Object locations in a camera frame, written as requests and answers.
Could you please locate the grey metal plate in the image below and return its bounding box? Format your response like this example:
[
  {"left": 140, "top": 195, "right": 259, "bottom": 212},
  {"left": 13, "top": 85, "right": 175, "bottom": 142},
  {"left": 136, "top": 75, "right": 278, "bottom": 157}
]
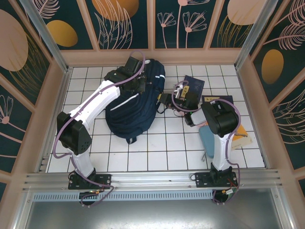
[{"left": 23, "top": 199, "right": 290, "bottom": 229}]

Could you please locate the aluminium rail frame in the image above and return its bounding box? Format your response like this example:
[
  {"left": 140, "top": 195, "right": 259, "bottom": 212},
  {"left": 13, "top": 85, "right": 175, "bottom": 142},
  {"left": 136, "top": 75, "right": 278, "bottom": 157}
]
[{"left": 22, "top": 169, "right": 283, "bottom": 193}]

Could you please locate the grey slotted cable duct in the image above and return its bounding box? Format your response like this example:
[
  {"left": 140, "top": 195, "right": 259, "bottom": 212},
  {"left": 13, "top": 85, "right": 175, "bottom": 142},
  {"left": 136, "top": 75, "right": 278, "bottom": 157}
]
[{"left": 32, "top": 190, "right": 214, "bottom": 201}]

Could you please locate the blue glasses case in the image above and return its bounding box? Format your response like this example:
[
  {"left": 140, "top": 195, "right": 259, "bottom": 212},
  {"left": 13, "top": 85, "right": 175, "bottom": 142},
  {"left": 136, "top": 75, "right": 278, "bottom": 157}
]
[{"left": 199, "top": 125, "right": 216, "bottom": 158}]

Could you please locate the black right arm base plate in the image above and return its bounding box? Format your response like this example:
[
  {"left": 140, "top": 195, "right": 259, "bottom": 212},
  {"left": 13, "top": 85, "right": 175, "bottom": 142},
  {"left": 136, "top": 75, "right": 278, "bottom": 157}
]
[{"left": 195, "top": 172, "right": 238, "bottom": 189}]

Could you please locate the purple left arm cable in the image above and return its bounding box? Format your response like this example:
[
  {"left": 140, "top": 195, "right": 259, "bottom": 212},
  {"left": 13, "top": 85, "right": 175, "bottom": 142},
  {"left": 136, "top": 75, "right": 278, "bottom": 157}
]
[{"left": 54, "top": 50, "right": 146, "bottom": 208}]

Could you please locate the aluminium corner post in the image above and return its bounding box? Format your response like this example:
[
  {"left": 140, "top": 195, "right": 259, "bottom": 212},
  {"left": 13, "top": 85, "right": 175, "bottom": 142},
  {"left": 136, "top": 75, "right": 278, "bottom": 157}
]
[
  {"left": 234, "top": 0, "right": 281, "bottom": 70},
  {"left": 19, "top": 0, "right": 72, "bottom": 73}
]

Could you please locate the plain navy book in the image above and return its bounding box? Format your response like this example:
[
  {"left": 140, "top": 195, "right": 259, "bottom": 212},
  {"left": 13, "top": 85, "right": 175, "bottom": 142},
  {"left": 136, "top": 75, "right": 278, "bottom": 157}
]
[{"left": 202, "top": 95, "right": 234, "bottom": 105}]

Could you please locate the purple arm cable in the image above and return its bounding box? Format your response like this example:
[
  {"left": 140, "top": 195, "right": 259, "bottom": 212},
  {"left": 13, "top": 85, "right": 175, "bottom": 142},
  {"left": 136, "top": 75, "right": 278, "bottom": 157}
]
[
  {"left": 171, "top": 80, "right": 241, "bottom": 205},
  {"left": 54, "top": 50, "right": 146, "bottom": 208}
]

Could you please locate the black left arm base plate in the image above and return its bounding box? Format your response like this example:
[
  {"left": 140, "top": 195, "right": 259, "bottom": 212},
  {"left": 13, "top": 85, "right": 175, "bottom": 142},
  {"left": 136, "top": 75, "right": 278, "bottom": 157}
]
[{"left": 68, "top": 173, "right": 112, "bottom": 190}]

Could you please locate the navy book with yellow label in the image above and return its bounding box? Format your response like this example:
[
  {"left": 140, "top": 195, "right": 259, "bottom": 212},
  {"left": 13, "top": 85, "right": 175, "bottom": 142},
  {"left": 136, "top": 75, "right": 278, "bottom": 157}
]
[{"left": 182, "top": 75, "right": 205, "bottom": 97}]

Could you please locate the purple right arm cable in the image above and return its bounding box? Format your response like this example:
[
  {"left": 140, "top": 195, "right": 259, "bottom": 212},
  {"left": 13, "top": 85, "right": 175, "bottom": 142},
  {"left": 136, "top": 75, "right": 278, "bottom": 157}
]
[{"left": 171, "top": 80, "right": 241, "bottom": 205}]

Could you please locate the navy blue backpack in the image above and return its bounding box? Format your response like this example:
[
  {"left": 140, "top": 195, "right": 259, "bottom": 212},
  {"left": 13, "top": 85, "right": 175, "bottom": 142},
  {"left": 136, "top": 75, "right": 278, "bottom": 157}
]
[{"left": 104, "top": 58, "right": 166, "bottom": 145}]

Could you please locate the aluminium side rail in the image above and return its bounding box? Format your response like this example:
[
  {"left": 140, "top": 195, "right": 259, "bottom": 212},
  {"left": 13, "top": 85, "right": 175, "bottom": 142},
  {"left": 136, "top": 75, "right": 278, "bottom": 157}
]
[
  {"left": 234, "top": 66, "right": 271, "bottom": 169},
  {"left": 38, "top": 68, "right": 72, "bottom": 173}
]

